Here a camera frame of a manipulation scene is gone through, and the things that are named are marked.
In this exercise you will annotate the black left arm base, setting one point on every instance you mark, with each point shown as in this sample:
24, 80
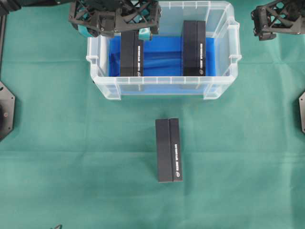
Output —
7, 106

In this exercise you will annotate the green table cloth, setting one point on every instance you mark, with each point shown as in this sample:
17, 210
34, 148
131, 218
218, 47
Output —
77, 159

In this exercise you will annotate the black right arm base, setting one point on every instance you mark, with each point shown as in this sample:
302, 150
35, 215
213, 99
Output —
302, 111

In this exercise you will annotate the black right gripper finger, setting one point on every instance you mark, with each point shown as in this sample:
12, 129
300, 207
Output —
279, 16

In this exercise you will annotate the blue liner in case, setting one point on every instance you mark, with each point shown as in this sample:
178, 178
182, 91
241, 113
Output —
162, 56

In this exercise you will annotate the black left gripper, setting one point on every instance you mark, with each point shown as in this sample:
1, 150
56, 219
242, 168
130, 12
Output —
93, 18

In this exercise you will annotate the clear plastic storage case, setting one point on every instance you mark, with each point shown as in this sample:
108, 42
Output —
222, 54

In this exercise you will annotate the black realsense box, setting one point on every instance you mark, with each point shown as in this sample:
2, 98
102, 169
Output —
131, 55
169, 159
194, 48

